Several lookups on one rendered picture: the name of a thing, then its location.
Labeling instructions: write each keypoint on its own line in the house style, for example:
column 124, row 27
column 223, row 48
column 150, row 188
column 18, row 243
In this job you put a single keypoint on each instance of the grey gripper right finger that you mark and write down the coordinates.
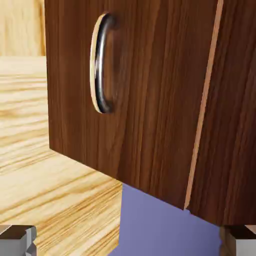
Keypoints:
column 242, row 242

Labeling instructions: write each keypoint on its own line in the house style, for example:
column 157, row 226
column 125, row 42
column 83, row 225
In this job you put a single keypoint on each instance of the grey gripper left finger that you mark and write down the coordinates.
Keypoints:
column 14, row 242

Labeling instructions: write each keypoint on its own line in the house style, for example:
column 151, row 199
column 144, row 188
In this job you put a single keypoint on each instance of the dark wood drawer front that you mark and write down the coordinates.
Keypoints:
column 232, row 120
column 152, row 100

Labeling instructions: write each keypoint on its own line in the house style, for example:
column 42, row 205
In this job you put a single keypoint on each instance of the dark wood cabinet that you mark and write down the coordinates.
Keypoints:
column 207, row 80

